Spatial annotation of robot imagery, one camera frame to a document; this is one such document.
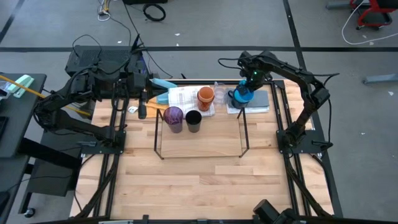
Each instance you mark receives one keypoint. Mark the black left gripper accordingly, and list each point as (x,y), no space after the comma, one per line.
(136,82)

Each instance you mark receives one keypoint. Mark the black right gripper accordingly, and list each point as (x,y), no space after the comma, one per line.
(253,77)

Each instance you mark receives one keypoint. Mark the blue plastic cup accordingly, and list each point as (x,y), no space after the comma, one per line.
(244,96)

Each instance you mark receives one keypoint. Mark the purple faceted tumbler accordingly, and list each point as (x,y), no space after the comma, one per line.
(173,119)

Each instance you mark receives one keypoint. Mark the black enamel mug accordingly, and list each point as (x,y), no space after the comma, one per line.
(239,105)

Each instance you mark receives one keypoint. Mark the clear plastic cup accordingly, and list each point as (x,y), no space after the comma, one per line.
(219,99)

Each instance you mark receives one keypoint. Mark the peach plastic cup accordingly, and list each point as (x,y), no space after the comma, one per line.
(206,92)

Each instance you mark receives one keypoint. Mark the tall black plastic cup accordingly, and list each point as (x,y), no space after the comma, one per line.
(193,123)

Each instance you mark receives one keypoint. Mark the orange faceted tumbler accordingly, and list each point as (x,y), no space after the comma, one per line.
(203,106)

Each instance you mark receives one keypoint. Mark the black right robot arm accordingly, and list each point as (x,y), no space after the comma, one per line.
(311,93)

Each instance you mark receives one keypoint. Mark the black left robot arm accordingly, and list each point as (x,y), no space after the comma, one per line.
(81,126)

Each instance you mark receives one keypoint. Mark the teal cloth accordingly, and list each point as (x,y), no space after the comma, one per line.
(164,96)

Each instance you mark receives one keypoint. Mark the small white packet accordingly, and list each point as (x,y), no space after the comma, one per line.
(133,109)

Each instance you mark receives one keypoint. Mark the grey cloth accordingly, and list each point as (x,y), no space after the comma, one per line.
(259,99)

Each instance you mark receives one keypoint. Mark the white patterned towel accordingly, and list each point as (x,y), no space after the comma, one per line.
(183,98)

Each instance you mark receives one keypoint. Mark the black computer tower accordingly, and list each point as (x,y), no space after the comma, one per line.
(93,54)

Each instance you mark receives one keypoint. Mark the red metal stand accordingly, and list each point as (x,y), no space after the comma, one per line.
(362,21)

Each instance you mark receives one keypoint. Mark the black rolling cart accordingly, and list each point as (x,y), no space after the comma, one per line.
(53,180)

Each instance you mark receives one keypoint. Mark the grey floor bar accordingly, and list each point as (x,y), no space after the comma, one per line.
(381,78)

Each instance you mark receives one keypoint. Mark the mint green stapler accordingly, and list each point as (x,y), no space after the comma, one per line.
(21,84)

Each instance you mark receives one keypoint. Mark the black desk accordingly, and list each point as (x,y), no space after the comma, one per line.
(21,124)

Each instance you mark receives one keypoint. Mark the black rig frame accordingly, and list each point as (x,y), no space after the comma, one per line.
(199,82)

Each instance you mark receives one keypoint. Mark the wooden shelf black frame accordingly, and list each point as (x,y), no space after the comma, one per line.
(202,140)

